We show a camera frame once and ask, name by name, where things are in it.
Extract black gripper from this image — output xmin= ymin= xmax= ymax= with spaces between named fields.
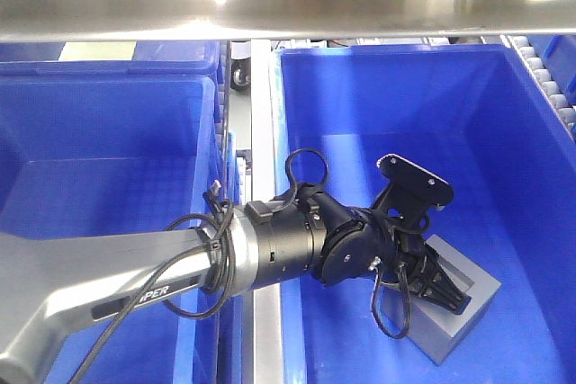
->
xmin=312 ymin=194 xmax=471 ymax=315

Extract gray square base block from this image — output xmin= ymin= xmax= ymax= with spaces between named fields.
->
xmin=407 ymin=235 xmax=501 ymax=365

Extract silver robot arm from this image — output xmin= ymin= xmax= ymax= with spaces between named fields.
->
xmin=1 ymin=193 xmax=470 ymax=383

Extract blue target bin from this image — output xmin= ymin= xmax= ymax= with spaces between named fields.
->
xmin=275 ymin=45 xmax=575 ymax=383

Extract blue bin left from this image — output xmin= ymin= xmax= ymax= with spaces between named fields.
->
xmin=1 ymin=75 xmax=216 ymax=383

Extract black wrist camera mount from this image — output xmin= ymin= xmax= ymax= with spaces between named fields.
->
xmin=370 ymin=154 xmax=454 ymax=232

